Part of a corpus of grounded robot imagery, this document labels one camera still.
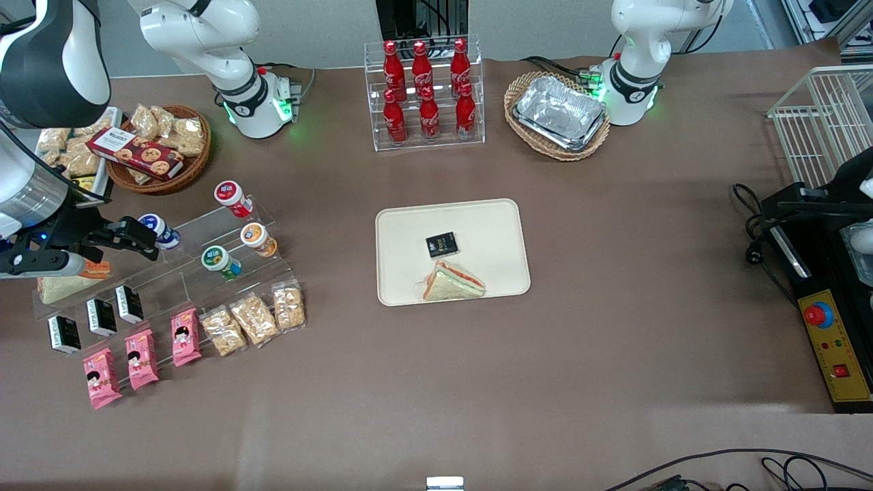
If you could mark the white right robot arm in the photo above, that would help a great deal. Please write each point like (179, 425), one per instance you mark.
(204, 27)

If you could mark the red cookie box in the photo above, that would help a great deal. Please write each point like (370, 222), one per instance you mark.
(136, 153)

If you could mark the metal frame rack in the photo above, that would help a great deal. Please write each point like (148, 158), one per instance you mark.
(829, 17)

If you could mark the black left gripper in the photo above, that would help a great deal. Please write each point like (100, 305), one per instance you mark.
(844, 185)

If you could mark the yellow snack packet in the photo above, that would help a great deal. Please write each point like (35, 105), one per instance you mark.
(83, 183)

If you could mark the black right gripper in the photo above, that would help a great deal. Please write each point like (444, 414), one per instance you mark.
(73, 230)

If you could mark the white rectangular tray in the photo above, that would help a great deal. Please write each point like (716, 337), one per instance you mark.
(112, 126)

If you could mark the clear acrylic stepped stand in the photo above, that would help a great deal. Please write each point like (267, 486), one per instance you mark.
(204, 232)

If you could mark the cream plastic tray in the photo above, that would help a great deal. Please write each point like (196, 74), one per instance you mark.
(491, 232)

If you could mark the small black white box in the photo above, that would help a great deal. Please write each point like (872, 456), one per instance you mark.
(101, 317)
(129, 304)
(64, 334)

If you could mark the green gum can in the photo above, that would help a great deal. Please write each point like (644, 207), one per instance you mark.
(217, 259)

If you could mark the red cola bottle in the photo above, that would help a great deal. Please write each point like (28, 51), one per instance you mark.
(460, 65)
(393, 68)
(394, 123)
(421, 68)
(429, 119)
(466, 116)

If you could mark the pink snack pack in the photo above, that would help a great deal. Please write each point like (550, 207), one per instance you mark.
(185, 337)
(141, 359)
(101, 378)

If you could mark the wrapped triangle sandwich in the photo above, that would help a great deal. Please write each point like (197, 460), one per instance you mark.
(61, 288)
(451, 285)

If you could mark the black yellow control box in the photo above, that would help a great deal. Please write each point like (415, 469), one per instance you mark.
(835, 327)

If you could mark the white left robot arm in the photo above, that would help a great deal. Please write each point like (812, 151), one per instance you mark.
(641, 75)

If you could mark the clear acrylic bottle rack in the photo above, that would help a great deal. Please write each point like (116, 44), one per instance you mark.
(477, 129)

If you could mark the stacked aluminium foil trays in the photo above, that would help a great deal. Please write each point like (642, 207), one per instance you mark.
(559, 112)

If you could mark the dark brown wicker basket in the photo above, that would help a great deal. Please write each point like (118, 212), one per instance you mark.
(194, 167)

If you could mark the small black snack packet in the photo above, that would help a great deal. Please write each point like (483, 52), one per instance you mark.
(442, 245)

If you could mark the red gum can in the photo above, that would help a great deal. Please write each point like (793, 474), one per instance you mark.
(230, 194)

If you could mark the black equipment stand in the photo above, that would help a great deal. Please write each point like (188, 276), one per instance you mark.
(409, 17)

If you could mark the light wicker basket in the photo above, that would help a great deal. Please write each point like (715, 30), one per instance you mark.
(525, 140)

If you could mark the blue gum can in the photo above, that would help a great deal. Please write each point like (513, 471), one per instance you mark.
(167, 235)

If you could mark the orange gum can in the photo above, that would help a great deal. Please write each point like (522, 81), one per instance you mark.
(254, 235)

